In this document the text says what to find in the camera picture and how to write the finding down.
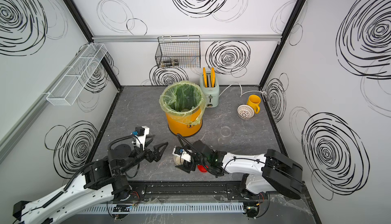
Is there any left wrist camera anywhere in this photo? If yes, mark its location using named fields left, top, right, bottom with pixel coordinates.
left=132, top=126, right=150, bottom=151

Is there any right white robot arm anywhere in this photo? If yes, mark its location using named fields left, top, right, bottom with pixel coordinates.
left=173, top=134, right=303, bottom=200

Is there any left yellow toast slice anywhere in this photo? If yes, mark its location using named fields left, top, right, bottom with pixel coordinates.
left=203, top=67, right=208, bottom=88

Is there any red jar lid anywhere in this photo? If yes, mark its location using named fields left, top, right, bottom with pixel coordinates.
left=197, top=165, right=207, bottom=173

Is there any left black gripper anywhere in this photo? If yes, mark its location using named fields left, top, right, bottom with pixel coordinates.
left=119, top=134, right=169, bottom=176

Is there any white toaster power cord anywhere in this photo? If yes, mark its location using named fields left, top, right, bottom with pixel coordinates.
left=218, top=82, right=265, bottom=98

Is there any black wire wall basket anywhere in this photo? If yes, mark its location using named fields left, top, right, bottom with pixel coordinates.
left=155, top=35, right=201, bottom=68

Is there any white slotted cable duct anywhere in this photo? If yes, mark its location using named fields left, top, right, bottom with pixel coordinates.
left=81, top=203, right=245, bottom=215

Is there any mint green toaster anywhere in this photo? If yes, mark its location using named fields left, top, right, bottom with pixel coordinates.
left=199, top=75, right=220, bottom=108

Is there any yellow trash bin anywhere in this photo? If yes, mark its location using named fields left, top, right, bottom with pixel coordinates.
left=166, top=109, right=203, bottom=137

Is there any white round sink strainer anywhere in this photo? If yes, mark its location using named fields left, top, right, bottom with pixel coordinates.
left=237, top=105, right=255, bottom=119

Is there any green plastic bin liner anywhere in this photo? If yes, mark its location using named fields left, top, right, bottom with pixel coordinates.
left=159, top=81, right=206, bottom=126

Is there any yellow toast slice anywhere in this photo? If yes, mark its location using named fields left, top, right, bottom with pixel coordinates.
left=210, top=67, right=215, bottom=87
left=203, top=67, right=208, bottom=88

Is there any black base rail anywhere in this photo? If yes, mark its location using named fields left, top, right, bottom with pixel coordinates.
left=129, top=181, right=268, bottom=201

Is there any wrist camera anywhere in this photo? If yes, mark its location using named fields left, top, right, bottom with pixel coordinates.
left=172, top=146, right=191, bottom=163
left=132, top=126, right=150, bottom=151

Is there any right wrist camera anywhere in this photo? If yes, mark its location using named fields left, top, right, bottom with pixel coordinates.
left=172, top=146, right=191, bottom=163

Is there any right yellow toast slice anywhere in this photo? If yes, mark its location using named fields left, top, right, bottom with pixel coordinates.
left=210, top=67, right=215, bottom=87

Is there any white wire wall shelf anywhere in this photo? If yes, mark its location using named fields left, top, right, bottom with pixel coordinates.
left=46, top=44, right=108, bottom=106

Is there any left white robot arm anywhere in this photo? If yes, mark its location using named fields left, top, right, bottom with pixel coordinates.
left=13, top=133, right=168, bottom=224

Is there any yellow mug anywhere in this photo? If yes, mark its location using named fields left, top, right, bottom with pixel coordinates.
left=246, top=95, right=261, bottom=114

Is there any cream jar lid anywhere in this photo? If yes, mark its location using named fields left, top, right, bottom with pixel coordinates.
left=173, top=154, right=185, bottom=166

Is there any dark item in basket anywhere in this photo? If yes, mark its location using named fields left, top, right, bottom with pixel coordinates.
left=160, top=58, right=179, bottom=67

